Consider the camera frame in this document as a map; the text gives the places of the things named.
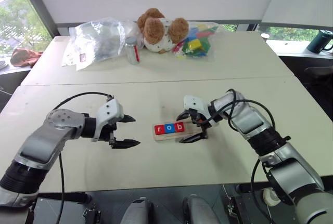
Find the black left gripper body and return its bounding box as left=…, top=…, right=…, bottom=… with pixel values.
left=98, top=115, right=125, bottom=148

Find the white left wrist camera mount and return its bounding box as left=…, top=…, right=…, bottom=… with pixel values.
left=91, top=98, right=125, bottom=142

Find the white tape roll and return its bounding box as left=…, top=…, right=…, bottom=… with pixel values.
left=262, top=187, right=282, bottom=207

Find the black office chair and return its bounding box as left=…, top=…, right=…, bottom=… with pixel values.
left=303, top=64, right=333, bottom=80

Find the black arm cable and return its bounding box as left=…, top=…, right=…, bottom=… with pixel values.
left=208, top=88, right=277, bottom=224
left=50, top=92, right=116, bottom=224

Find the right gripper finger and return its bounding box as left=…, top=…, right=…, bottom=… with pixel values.
left=178, top=132, right=209, bottom=144
left=176, top=109, right=193, bottom=122

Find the dark green mug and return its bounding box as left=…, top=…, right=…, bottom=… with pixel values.
left=306, top=29, right=333, bottom=54

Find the brown cloth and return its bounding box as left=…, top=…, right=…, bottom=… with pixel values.
left=10, top=47, right=44, bottom=68

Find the wooden letter tray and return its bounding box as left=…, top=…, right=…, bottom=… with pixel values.
left=152, top=119, right=203, bottom=142

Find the clear jar with red label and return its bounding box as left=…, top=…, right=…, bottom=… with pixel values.
left=125, top=36, right=142, bottom=65

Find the black window pillar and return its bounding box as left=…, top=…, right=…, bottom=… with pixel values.
left=14, top=0, right=60, bottom=38

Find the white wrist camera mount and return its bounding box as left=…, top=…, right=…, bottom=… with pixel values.
left=183, top=95, right=221, bottom=127
left=91, top=98, right=125, bottom=142

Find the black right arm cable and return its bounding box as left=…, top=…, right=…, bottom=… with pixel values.
left=208, top=88, right=277, bottom=224

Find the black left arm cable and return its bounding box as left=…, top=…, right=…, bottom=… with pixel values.
left=50, top=92, right=116, bottom=224

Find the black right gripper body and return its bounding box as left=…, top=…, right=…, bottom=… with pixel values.
left=188, top=108, right=209, bottom=139

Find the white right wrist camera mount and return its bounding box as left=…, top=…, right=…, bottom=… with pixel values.
left=183, top=95, right=221, bottom=127

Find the clear crumpled plastic bag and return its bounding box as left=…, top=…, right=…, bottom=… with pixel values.
left=61, top=17, right=139, bottom=72

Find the yellow toy block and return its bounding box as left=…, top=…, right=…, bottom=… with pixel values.
left=187, top=39, right=203, bottom=51

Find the brown and white plush toy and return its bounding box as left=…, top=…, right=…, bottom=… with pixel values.
left=136, top=7, right=190, bottom=54

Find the plastic bag of colourful blocks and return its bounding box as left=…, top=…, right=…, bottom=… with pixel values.
left=171, top=21, right=222, bottom=59

